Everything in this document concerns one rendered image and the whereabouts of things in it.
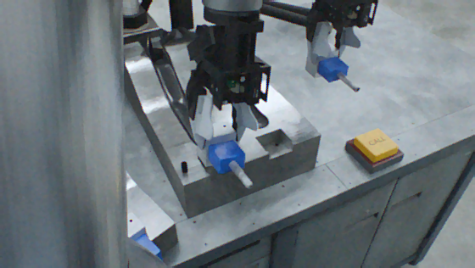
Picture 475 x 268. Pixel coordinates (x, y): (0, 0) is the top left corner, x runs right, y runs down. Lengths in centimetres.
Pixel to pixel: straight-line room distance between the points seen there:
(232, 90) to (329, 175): 32
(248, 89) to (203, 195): 22
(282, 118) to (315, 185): 14
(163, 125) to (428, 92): 64
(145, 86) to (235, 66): 35
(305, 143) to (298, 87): 29
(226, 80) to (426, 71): 71
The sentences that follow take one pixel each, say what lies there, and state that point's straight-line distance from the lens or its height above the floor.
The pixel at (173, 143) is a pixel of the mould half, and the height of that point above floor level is 89.
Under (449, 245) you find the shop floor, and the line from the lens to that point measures 180.
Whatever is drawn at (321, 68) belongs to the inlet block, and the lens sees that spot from 80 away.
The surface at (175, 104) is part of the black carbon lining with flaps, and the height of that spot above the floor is 88.
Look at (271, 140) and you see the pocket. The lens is 72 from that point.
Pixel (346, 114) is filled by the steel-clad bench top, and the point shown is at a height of 80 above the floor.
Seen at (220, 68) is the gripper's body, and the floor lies 109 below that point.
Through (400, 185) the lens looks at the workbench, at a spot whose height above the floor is 61.
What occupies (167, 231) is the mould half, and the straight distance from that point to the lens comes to 62.
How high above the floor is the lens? 136
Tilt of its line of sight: 42 degrees down
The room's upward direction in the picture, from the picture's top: straight up
